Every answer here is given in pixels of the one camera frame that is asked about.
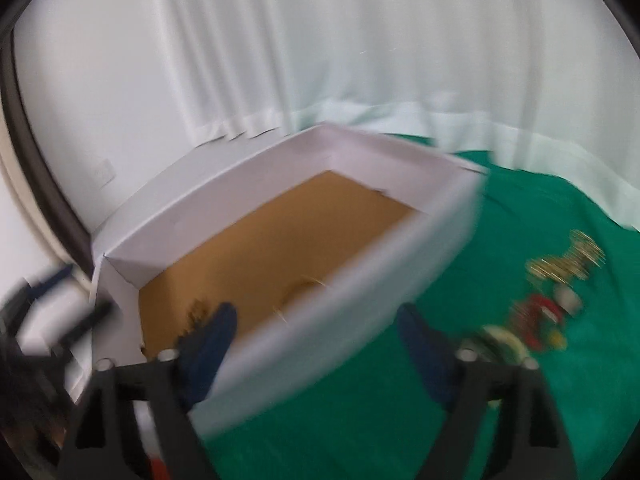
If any dark beaded bracelet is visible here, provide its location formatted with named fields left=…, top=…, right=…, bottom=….
left=177, top=296, right=222, bottom=346

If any gold bangle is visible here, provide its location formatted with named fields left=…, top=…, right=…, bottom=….
left=272, top=275, right=328, bottom=325

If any gold ornate earring jewelry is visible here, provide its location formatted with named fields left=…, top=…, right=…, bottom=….
left=525, top=230, right=605, bottom=286

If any cream white bangle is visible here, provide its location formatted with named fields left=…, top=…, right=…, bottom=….
left=480, top=325, right=532, bottom=365

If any green cloth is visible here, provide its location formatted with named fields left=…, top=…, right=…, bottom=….
left=205, top=151, right=639, bottom=479

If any white cardboard box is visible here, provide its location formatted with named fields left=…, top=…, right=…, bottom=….
left=92, top=124, right=487, bottom=436

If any white curtain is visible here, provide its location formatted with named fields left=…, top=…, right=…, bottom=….
left=156, top=0, right=639, bottom=228

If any dark door frame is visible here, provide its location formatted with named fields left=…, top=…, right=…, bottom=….
left=1, top=34, right=94, bottom=280

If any red beaded bracelet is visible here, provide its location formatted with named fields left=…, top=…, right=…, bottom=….
left=508, top=284, right=584, bottom=354

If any wall socket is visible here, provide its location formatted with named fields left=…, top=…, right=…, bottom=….
left=93, top=159, right=116, bottom=188

